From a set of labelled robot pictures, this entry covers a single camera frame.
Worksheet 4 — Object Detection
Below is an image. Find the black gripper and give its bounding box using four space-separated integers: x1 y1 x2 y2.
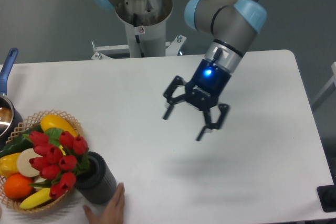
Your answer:
163 59 231 141

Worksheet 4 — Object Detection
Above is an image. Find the dark grey ribbed vase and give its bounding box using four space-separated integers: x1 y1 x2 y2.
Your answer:
75 152 117 205

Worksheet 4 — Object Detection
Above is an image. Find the red tulip bouquet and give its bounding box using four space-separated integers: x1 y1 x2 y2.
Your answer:
24 131 93 199

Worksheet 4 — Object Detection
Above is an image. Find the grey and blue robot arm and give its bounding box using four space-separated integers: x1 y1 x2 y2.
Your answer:
94 0 267 133

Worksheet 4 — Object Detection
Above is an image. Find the bare human hand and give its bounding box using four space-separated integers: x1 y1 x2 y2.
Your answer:
82 183 125 224

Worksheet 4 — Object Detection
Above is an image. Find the yellow squash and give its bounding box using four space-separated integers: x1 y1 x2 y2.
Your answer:
40 114 78 137

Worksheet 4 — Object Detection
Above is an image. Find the black device at table edge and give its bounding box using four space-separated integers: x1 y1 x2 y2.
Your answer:
317 185 335 212

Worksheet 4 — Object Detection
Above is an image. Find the green bok choy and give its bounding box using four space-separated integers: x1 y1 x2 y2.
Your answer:
33 176 46 191

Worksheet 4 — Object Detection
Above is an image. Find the woven wicker basket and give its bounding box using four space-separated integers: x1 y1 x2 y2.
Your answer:
1 110 84 215

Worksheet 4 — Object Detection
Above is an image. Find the dark green cucumber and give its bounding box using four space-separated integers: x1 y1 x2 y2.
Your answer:
1 124 43 157

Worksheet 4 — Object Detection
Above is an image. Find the beige round disc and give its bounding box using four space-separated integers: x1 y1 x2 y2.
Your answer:
16 148 40 177

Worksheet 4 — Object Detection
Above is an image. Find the yellow banana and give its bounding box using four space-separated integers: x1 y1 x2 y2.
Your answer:
20 144 64 209

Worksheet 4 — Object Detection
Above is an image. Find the yellow bell pepper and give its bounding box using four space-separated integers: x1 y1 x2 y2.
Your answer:
1 153 20 177

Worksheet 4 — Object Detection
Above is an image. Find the orange fruit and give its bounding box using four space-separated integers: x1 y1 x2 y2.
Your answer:
4 173 33 199

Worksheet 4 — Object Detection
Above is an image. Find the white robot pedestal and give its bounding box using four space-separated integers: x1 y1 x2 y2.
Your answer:
92 0 186 60

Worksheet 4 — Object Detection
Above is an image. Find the white frame at right edge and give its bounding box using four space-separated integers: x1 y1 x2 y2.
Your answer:
311 62 335 112

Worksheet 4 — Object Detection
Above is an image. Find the blue handled saucepan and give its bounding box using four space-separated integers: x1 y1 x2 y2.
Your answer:
1 48 22 148

